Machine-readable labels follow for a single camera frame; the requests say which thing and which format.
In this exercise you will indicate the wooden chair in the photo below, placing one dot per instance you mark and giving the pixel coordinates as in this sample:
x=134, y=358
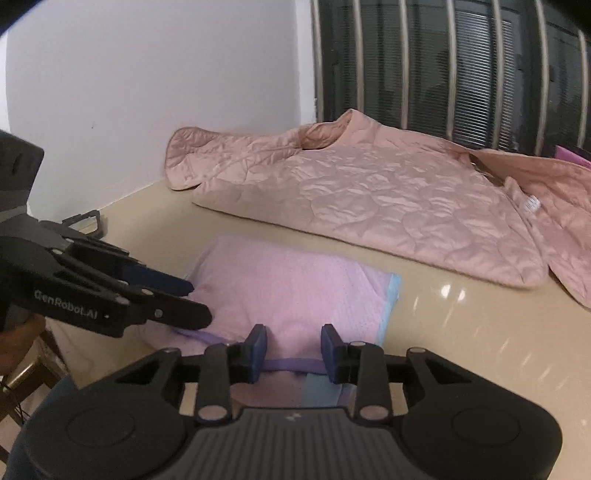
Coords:
x=27, y=369

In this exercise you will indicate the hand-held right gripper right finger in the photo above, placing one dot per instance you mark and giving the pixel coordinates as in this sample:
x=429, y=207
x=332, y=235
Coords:
x=328, y=350

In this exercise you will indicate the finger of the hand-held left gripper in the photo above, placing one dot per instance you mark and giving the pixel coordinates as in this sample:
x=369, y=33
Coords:
x=180, y=316
x=157, y=279

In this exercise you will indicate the magenta flat box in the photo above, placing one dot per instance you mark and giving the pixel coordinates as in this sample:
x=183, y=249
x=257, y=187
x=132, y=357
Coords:
x=575, y=154

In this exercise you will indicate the window with metal bars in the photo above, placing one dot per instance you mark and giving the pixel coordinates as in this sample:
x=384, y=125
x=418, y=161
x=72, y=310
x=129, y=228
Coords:
x=369, y=55

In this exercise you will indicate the pink quilted jacket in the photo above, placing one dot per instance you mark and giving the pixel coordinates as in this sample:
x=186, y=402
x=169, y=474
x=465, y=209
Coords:
x=369, y=194

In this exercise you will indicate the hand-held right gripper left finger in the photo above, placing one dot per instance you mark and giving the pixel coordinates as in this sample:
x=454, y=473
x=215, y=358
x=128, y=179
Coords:
x=258, y=348

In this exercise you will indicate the pink blue purple-trimmed vest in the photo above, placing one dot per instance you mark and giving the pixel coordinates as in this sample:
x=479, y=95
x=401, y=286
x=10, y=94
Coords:
x=286, y=295

